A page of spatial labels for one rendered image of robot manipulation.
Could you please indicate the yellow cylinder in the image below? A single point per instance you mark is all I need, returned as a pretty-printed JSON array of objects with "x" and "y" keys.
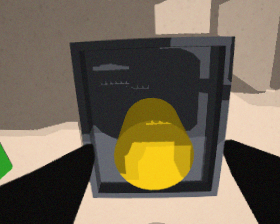
[{"x": 153, "y": 150}]

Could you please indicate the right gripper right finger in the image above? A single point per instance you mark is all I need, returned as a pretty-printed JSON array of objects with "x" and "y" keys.
[{"x": 257, "y": 174}]

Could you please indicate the dark grey square tray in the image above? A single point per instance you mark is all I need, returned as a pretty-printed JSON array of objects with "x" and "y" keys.
[{"x": 192, "y": 74}]

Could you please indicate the green cube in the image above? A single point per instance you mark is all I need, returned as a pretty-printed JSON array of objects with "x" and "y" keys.
[{"x": 5, "y": 164}]

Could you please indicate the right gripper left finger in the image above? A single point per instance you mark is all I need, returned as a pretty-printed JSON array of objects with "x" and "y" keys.
[{"x": 51, "y": 194}]

